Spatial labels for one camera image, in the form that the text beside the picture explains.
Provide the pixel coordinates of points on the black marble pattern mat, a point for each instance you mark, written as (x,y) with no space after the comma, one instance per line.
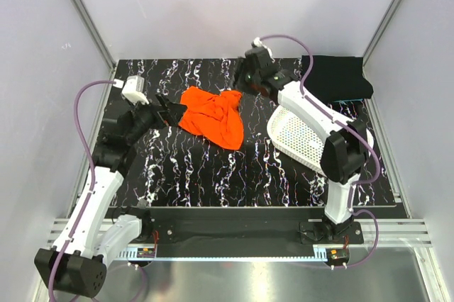
(175,168)

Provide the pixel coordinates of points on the aluminium front frame rail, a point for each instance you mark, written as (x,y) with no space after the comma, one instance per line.
(385,233)

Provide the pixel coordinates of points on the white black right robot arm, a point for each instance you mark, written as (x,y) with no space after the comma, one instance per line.
(347,147)

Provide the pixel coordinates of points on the aluminium corner post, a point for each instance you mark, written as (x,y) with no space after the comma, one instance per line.
(379,32)
(94,33)

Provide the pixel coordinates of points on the right aluminium corner post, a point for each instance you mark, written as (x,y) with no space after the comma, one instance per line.
(379,32)

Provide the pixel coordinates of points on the white perforated plastic basket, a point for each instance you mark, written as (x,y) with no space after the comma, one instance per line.
(294,138)

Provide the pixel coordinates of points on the right orange connector board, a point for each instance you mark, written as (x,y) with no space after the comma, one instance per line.
(338,254)

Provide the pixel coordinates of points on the orange connector board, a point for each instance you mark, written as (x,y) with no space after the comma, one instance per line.
(146,252)
(338,254)

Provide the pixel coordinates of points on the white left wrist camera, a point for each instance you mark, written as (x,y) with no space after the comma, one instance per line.
(132,90)

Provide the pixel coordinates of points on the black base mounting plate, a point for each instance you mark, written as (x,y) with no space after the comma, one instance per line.
(229,233)

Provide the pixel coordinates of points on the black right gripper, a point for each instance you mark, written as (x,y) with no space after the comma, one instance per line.
(243,77)

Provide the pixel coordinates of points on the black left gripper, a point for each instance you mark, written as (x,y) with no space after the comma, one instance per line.
(159,109)

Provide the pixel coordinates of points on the folded black t shirt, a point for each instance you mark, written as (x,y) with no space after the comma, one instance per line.
(337,78)

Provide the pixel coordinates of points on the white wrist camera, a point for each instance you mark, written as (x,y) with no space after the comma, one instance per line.
(257,42)
(132,90)

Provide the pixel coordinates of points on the orange t shirt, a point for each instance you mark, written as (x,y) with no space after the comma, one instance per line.
(214,116)

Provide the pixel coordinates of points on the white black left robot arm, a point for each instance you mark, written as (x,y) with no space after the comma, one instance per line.
(78,260)

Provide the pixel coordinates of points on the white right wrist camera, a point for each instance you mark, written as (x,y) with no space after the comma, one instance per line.
(257,42)

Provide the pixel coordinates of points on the left orange connector board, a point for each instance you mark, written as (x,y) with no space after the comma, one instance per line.
(146,252)

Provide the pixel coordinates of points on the left aluminium corner post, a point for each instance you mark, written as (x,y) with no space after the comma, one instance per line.
(94,33)

